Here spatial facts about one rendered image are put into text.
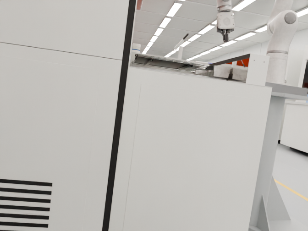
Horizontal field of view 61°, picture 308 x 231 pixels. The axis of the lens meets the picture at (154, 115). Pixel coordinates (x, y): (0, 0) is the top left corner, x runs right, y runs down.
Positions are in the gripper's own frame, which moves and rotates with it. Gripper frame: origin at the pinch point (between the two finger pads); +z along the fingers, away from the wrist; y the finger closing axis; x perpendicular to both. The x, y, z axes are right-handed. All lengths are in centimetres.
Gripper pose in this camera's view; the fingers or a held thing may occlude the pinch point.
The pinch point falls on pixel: (225, 38)
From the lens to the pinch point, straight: 171.7
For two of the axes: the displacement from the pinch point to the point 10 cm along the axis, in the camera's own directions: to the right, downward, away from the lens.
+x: -1.3, -1.0, 9.9
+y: 9.9, -0.9, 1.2
